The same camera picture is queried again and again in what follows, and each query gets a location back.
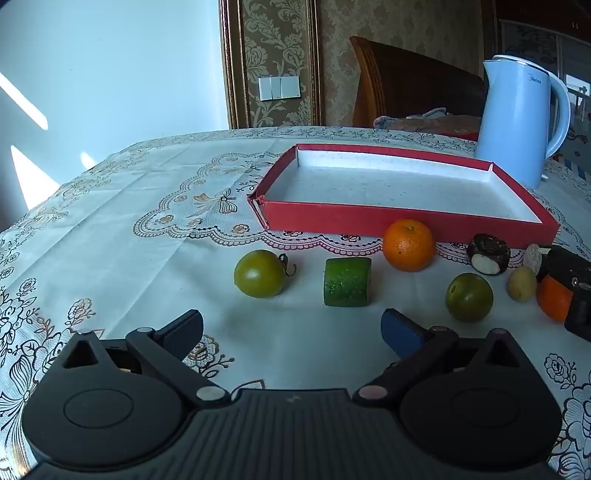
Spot embroidered cream tablecloth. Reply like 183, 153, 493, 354
0, 126, 591, 480

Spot gilded wall frame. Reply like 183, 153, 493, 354
218, 0, 324, 130

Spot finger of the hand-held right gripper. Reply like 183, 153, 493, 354
536, 244, 591, 292
566, 288, 591, 343

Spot light blue electric kettle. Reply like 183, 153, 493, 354
475, 54, 572, 190

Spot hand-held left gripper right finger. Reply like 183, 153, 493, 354
352, 308, 529, 409

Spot white wall switch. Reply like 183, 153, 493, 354
257, 75, 301, 101

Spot orange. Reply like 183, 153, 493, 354
536, 274, 573, 322
382, 219, 436, 272

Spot patterned cushion on chair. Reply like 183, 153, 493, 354
373, 107, 481, 134

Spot brown wooden headboard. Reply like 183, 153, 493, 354
349, 36, 485, 127

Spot striped cloth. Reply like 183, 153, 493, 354
547, 134, 591, 169

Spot green tomato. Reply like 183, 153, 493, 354
445, 272, 494, 322
234, 250, 296, 297

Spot small yellow-brown round fruit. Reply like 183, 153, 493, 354
506, 266, 537, 303

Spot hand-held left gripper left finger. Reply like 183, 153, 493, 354
60, 309, 232, 409

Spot green cucumber piece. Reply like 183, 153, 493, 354
323, 257, 372, 306

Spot shallow red cardboard box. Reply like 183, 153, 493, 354
248, 143, 561, 250

